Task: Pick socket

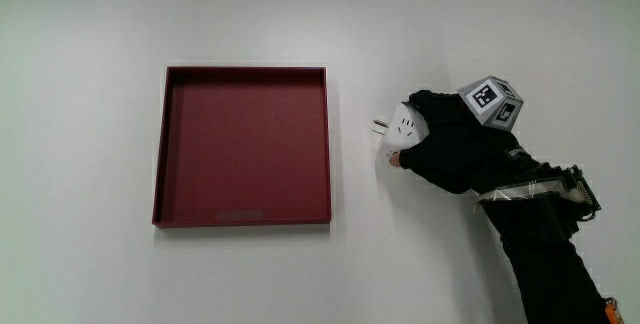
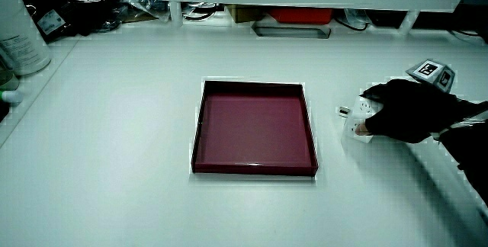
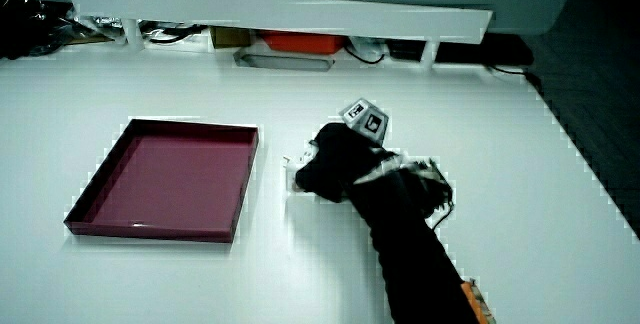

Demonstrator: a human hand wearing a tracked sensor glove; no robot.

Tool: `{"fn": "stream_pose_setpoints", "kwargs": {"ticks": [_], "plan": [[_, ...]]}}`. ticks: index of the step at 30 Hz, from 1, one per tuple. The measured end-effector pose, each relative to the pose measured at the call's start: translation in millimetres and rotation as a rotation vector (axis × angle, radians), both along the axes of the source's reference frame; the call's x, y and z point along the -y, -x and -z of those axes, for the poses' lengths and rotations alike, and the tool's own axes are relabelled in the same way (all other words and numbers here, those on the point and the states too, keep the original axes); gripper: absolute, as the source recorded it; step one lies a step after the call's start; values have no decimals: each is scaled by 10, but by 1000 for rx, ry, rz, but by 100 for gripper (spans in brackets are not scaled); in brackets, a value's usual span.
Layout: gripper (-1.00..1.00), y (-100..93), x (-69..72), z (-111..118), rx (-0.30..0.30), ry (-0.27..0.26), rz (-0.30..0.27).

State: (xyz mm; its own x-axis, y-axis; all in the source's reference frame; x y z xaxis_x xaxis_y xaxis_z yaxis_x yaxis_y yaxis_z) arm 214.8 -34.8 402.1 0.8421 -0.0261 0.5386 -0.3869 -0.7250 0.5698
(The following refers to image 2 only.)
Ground person's right hand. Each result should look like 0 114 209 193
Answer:
355 59 472 144

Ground white cube socket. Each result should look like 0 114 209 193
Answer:
337 95 384 144

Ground person's right forearm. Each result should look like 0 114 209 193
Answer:
438 100 488 207

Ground red box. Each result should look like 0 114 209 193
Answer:
269 7 333 26

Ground dark red square tray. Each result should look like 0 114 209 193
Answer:
191 80 319 177

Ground brown cardboard box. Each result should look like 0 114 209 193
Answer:
226 5 264 24

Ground clear plastic bag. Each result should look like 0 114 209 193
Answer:
120 0 171 23

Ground black plastic bags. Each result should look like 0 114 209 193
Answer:
17 0 129 44

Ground white cylindrical canister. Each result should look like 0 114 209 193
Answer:
0 0 53 77

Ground green and white bottle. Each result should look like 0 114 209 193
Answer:
0 89 24 105

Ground coiled black cable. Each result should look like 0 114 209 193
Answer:
181 2 219 22

